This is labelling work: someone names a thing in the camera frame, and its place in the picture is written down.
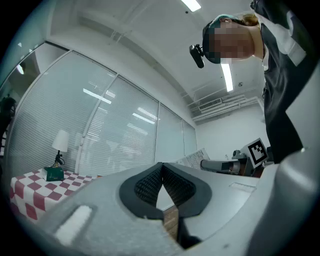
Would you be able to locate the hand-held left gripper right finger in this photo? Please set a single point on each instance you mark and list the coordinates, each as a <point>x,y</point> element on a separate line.
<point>225,200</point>

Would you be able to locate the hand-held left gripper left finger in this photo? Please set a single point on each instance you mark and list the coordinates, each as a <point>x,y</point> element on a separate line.
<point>112,225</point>

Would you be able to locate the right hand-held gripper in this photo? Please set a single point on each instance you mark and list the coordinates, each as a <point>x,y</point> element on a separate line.
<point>257,152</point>

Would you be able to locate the blue white snack box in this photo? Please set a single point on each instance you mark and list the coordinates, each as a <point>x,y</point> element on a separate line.
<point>197,157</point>

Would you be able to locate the ceiling air vent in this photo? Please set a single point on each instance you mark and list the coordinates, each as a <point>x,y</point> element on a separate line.
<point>210,104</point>

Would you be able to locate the green packet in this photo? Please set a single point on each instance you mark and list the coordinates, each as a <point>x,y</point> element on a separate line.
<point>53,173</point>

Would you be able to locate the red white checkered tablecloth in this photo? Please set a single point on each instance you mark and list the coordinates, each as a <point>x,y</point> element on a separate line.
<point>37,192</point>

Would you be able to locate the ceiling light panel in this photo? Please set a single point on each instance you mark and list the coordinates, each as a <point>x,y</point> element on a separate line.
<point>227,77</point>
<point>191,4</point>

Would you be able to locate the person's black white striped top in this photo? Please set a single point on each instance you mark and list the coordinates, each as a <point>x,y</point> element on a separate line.
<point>280,100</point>

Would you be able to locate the white shade table lamp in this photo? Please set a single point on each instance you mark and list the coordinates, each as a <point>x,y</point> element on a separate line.
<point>60,141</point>

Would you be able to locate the person's head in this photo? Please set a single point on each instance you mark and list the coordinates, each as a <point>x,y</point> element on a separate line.
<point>230,40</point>

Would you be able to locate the black office chair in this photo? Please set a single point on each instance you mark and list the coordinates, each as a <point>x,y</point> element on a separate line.
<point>6,112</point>

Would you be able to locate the black head-mounted camera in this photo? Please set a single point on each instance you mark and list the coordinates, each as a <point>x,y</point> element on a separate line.
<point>197,57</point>

